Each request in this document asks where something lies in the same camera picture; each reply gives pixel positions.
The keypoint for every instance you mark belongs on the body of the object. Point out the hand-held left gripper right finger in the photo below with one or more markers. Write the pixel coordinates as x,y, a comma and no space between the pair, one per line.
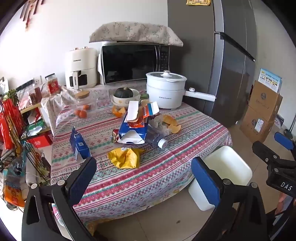
205,183

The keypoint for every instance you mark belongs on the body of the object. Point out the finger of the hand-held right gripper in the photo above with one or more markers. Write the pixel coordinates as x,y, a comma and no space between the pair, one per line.
283,140
266,153

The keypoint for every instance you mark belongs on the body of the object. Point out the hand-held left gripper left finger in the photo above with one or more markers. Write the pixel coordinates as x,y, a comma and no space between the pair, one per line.
79,178

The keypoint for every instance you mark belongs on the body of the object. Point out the white plastic bin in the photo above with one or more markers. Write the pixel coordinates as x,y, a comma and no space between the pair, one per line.
222,166

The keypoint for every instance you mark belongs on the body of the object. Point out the small blue milk carton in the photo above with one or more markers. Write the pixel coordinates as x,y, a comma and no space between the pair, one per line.
79,146

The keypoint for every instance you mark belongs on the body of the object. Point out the yellow snack bag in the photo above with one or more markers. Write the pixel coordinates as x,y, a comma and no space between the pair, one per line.
126,157

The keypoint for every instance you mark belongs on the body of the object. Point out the red cartoon milk carton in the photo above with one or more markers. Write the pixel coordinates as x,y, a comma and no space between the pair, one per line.
114,136

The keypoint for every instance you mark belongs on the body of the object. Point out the clear plastic bottle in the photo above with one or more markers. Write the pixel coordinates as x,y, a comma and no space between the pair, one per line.
157,136

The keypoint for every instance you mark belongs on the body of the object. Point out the large orange peel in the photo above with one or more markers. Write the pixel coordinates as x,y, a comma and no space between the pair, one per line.
172,122

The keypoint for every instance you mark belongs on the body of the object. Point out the blue white orange carton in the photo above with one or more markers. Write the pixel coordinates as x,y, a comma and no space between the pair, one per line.
133,132

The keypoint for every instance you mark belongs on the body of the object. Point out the small orange peel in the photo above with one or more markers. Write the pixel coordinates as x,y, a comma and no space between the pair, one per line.
119,110

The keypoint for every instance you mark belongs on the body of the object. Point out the white tissue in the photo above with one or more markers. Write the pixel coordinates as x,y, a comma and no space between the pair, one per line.
158,120

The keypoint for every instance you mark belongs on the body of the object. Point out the small blue white box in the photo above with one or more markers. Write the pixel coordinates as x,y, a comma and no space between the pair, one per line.
279,120

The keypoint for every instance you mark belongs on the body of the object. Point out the red box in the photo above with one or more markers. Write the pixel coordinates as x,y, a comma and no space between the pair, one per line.
39,141

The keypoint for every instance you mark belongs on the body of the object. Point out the striped patterned tablecloth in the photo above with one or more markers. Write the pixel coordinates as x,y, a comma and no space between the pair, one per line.
138,185

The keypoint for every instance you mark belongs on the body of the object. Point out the blue printed box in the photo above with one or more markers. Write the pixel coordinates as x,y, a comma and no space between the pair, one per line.
270,80

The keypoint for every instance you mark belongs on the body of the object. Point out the tangerine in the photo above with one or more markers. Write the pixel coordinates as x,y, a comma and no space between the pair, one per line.
82,114
86,107
77,112

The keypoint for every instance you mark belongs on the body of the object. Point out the white plate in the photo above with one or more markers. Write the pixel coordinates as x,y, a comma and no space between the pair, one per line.
114,103

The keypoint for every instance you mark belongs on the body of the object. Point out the wooden shelf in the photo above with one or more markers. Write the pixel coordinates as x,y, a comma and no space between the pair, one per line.
34,107

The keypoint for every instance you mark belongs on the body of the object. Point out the red packets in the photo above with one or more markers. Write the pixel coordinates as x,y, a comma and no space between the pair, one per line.
9,122

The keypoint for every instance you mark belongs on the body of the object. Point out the red spice bag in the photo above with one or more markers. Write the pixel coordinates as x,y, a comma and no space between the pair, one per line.
37,95

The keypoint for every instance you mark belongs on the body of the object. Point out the dark green pumpkin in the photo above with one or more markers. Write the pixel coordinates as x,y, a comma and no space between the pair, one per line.
122,93

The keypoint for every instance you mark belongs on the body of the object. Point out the red label jar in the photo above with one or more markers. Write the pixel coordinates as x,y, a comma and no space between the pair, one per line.
52,85

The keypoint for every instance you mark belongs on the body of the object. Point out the white electric cooking pot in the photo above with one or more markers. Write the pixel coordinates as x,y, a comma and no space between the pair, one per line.
161,92

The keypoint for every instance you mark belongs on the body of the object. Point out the white flower print bowl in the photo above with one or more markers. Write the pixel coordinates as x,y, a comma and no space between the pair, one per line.
135,94

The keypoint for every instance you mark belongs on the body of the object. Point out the white air fryer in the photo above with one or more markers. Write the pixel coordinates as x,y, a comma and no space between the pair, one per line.
81,62

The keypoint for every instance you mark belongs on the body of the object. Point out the grey refrigerator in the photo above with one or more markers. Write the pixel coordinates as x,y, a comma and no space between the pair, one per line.
196,58

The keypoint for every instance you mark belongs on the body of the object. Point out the black microwave oven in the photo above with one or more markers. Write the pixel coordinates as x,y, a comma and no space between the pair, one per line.
129,62

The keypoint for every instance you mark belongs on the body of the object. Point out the padded floral cover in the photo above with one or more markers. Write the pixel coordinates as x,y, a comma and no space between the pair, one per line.
134,32

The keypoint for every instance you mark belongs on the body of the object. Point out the yellow fridge sticker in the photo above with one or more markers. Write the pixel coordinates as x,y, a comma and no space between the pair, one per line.
198,1

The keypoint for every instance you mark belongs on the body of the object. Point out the red wall ornament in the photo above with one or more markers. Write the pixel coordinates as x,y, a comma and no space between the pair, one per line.
27,20

